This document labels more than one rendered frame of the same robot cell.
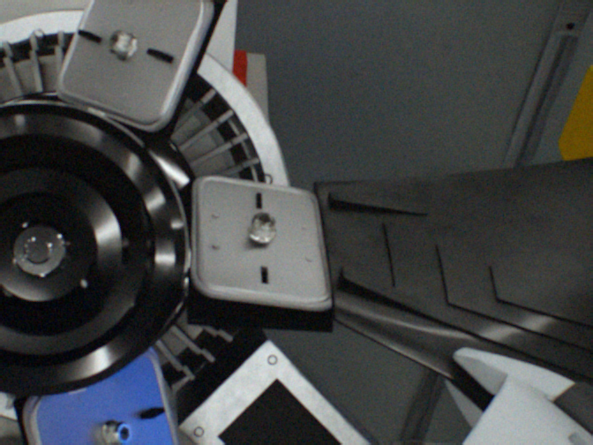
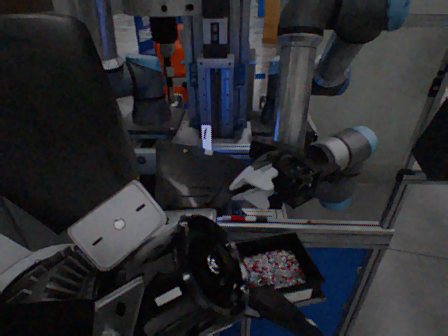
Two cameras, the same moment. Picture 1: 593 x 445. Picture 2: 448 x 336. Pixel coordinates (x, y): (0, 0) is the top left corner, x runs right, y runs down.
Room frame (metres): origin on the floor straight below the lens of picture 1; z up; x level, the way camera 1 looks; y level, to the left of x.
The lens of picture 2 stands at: (0.22, 0.30, 1.47)
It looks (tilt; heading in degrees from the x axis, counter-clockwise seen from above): 33 degrees down; 283
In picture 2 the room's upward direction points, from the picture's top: straight up
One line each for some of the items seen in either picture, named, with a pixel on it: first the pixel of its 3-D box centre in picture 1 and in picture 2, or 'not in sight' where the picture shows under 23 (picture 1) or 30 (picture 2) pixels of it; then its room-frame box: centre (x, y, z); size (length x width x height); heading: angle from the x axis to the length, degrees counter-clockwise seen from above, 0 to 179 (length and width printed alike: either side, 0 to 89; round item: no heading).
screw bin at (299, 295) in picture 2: not in sight; (269, 269); (0.22, -0.21, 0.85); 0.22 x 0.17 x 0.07; 25
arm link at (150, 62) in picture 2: not in sight; (143, 74); (0.74, -0.67, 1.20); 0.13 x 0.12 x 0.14; 49
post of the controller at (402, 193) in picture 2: not in sight; (395, 200); (-0.11, -0.44, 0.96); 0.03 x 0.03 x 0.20; 11
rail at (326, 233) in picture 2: not in sight; (242, 231); (0.32, -0.36, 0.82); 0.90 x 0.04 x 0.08; 11
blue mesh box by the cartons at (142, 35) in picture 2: not in sight; (165, 33); (3.27, -6.77, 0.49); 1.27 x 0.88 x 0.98; 89
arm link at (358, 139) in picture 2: not in sight; (348, 148); (0.08, -0.30, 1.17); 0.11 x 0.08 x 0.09; 48
